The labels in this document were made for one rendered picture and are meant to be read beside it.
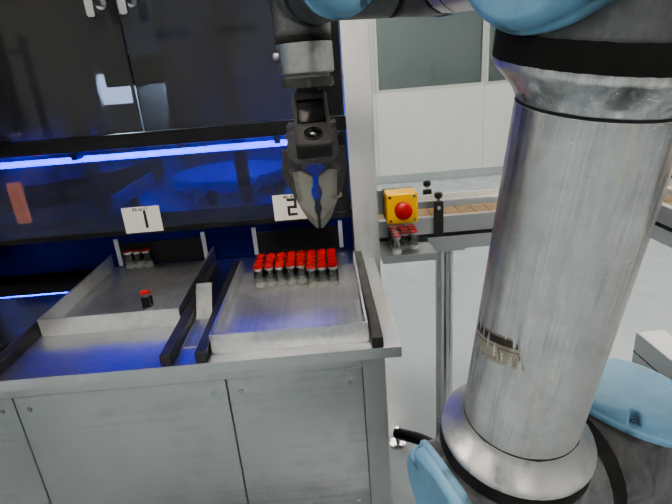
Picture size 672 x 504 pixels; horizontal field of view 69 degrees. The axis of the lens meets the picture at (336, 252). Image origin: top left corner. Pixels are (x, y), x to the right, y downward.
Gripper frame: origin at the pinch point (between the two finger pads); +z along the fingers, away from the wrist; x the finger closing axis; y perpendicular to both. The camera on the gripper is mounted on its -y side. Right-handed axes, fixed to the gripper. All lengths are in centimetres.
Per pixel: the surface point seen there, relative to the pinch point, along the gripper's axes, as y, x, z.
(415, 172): 500, -101, 99
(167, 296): 25.5, 34.4, 21.5
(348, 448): 39, -1, 78
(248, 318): 12.5, 15.3, 21.5
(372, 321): 4.3, -7.2, 19.7
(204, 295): 16.4, 23.8, 17.8
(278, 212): 38.6, 10.4, 8.7
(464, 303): 181, -72, 109
